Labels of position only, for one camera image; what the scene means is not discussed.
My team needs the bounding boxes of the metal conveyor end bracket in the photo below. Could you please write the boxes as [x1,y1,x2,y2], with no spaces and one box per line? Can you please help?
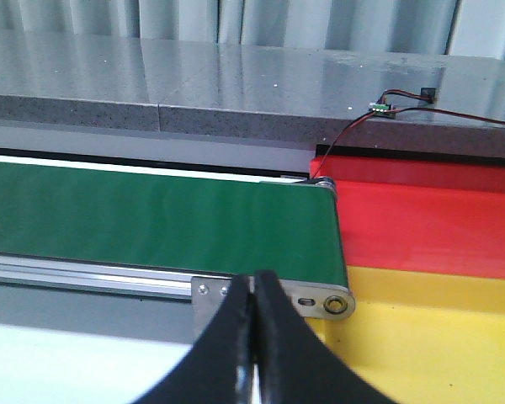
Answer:
[191,276,356,338]

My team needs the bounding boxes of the yellow plastic tray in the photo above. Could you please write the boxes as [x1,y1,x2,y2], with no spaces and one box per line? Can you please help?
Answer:
[309,267,505,403]

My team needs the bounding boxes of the red plastic tray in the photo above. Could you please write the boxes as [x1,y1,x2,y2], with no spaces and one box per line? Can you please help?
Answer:
[310,156,505,279]

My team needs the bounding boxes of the white pleated curtain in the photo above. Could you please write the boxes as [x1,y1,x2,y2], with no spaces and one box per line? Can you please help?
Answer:
[0,0,505,61]

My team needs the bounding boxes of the small green circuit board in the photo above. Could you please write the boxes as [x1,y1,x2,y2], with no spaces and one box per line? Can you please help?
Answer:
[369,103,396,119]

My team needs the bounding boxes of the grey stone shelf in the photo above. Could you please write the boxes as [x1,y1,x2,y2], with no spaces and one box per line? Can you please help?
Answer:
[0,29,505,159]

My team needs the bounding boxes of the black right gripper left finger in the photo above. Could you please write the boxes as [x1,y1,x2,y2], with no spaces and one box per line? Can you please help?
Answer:
[136,275,254,403]

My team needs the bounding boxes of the aluminium conveyor side rail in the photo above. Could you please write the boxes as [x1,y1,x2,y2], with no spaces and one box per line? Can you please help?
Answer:
[0,254,193,300]

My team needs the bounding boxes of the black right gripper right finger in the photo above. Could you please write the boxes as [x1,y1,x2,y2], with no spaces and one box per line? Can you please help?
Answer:
[253,270,393,403]

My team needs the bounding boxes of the red and black wire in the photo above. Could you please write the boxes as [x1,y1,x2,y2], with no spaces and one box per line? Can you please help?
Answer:
[309,88,505,180]

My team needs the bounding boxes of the green conveyor belt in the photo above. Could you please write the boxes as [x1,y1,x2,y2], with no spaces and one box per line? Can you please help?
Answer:
[0,162,348,285]

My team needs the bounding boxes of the small black sensor block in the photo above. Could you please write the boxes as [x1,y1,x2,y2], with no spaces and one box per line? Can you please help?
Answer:
[420,87,437,104]

